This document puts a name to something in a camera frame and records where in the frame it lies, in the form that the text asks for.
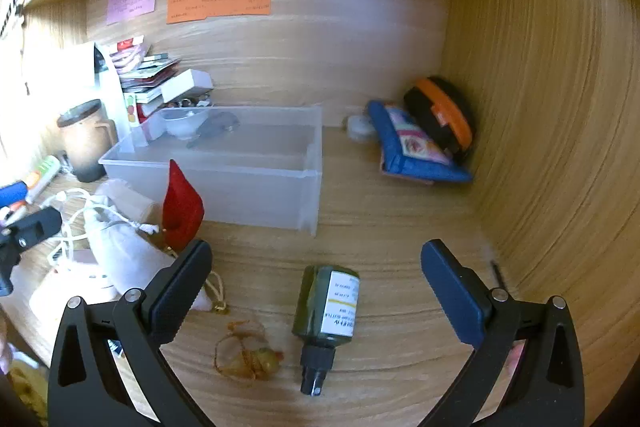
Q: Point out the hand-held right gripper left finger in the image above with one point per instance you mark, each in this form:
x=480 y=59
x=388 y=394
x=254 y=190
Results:
x=180 y=287

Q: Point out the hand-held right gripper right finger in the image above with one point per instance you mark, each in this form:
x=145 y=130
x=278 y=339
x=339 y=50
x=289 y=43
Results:
x=452 y=292

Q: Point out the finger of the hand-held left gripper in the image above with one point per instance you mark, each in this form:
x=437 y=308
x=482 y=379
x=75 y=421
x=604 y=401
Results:
x=7 y=267
x=35 y=227

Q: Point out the pink round case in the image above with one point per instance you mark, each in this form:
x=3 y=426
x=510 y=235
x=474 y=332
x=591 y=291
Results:
x=55 y=302

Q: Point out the clear plastic tub with lid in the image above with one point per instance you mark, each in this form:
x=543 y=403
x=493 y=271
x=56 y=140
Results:
x=125 y=199

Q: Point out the clear plastic storage box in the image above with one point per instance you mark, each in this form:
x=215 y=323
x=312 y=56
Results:
x=250 y=187

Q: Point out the dark green pump bottle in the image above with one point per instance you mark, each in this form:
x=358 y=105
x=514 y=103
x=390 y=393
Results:
x=325 y=307

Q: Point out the wooden desktop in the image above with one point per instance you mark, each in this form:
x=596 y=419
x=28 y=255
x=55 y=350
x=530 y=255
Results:
x=390 y=227

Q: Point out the blue small object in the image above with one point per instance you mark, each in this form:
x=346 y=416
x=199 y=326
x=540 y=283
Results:
x=11 y=196

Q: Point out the white green orange tube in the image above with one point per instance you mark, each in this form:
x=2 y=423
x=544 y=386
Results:
x=42 y=177

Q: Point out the white standing folder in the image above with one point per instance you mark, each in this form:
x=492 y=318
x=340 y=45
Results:
x=111 y=107

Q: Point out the fruit print carton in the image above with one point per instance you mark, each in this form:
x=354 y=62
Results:
x=132 y=109

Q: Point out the blue patchwork pouch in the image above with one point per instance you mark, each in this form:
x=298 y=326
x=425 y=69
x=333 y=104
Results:
x=400 y=147

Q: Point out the small clear bowl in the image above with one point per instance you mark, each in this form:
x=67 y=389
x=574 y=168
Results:
x=182 y=124

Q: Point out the grey flat object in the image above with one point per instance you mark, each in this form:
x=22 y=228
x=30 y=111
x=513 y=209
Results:
x=215 y=127

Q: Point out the red small box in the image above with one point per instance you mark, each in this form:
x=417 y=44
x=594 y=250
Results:
x=151 y=108

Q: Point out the pile of glass marbles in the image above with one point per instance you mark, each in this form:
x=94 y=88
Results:
x=187 y=102

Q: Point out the orange and black case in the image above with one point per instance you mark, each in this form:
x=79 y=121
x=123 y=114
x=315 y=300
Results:
x=440 y=107

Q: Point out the stack of snack packets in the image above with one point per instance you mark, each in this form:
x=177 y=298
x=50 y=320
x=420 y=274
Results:
x=145 y=64

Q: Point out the white rectangular box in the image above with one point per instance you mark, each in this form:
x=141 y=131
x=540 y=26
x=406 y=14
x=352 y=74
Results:
x=187 y=84

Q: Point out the orange sticky note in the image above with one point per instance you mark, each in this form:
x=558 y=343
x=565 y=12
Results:
x=217 y=4

